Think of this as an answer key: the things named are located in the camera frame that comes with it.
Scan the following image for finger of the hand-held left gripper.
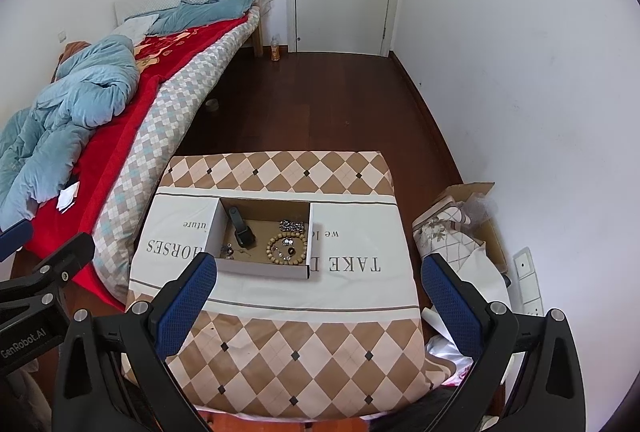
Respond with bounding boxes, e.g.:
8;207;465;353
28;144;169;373
0;231;97;313
0;221;35;263

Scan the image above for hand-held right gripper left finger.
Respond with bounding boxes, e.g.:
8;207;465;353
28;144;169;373
52;255;218;432

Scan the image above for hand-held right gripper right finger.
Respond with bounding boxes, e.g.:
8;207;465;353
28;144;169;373
421;253;587;432

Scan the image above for white cardboard box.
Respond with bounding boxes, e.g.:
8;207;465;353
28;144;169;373
202;197;313;281

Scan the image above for black wrist watch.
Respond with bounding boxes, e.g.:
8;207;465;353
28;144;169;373
229;206;257;249

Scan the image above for wooden bead bracelet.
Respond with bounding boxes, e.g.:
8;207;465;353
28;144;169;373
265;232;307;265

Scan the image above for white plastic bag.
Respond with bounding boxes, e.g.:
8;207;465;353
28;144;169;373
425;334;476;388

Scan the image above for white paper pieces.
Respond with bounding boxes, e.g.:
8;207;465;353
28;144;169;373
56;181;81;213

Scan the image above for white power strip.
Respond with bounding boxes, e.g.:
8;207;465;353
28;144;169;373
512;246;546;317

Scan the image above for bed with red sheet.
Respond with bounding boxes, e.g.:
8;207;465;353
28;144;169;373
20;15;251;308
95;7;263;303

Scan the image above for brown cardboard box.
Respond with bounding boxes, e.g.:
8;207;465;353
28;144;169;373
412;182;511;273

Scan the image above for brown cloth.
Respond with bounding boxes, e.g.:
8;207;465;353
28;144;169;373
57;41;92;69

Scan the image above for white pillow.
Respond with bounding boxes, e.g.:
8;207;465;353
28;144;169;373
112;15;160;38

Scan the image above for blue pillow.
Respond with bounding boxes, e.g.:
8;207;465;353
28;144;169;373
147;0;258;36

